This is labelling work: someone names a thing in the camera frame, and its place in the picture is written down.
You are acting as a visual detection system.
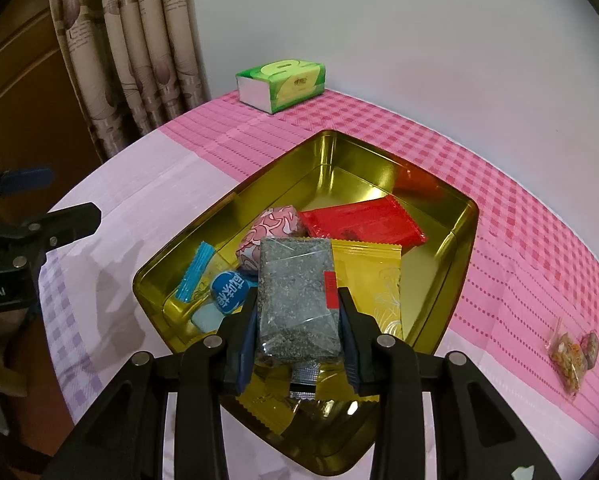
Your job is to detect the navy and teal snack pack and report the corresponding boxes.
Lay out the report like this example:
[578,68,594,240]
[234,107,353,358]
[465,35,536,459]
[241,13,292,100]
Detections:
[191,302,225,334]

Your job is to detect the red snack packet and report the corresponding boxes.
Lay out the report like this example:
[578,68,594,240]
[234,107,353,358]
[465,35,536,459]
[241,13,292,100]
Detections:
[299,195,427,252]

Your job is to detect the green tissue box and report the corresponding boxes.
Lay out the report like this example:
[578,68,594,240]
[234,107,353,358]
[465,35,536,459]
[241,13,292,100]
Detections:
[236,58,325,115]

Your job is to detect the pink checkered tablecloth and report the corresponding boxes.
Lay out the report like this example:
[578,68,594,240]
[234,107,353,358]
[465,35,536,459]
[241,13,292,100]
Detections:
[40,91,599,479]

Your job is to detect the small blue candy packet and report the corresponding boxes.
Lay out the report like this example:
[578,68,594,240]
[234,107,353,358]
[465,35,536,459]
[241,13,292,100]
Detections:
[175,242,252,315]

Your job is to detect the grey sesame snack packet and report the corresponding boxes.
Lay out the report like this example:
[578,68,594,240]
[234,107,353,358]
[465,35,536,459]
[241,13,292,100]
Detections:
[257,237,342,400]

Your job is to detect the beige patterned curtain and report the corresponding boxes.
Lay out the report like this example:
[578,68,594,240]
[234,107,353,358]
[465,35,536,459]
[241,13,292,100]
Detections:
[49,0,206,159]

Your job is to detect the clear bag fried snacks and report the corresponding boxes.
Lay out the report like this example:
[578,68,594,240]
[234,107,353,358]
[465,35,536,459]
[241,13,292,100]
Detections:
[547,318,588,399]

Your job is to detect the pink patterned snack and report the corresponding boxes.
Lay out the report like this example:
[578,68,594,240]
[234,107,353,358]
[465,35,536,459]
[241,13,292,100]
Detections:
[236,206,307,274]

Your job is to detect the small brown candy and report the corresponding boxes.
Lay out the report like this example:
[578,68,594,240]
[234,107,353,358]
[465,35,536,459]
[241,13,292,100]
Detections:
[580,332,599,370]

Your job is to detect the yellow snack packet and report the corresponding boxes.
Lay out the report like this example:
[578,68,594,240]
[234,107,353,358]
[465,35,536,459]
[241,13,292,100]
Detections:
[238,240,403,434]

